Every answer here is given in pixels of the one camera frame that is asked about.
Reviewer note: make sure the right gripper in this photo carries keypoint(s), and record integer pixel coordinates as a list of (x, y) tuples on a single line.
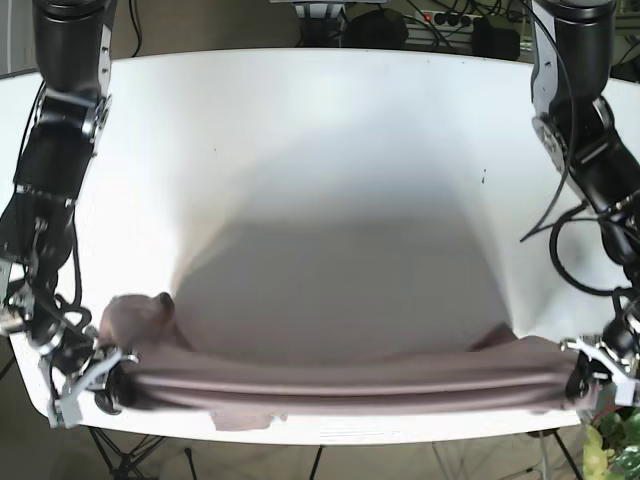
[(72, 360)]

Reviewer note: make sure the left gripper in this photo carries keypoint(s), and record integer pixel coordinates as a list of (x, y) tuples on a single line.
[(606, 359)]

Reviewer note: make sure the pink T-shirt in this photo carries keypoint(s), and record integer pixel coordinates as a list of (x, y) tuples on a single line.
[(502, 373)]

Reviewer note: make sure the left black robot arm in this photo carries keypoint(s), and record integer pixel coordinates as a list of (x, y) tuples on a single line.
[(572, 53)]

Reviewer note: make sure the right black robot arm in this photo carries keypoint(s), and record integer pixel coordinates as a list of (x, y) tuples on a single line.
[(38, 229)]

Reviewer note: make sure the grey plant pot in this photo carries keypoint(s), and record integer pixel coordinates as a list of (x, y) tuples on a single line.
[(607, 407)]

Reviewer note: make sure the green plant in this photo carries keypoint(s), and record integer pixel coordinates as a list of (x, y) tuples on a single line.
[(611, 448)]

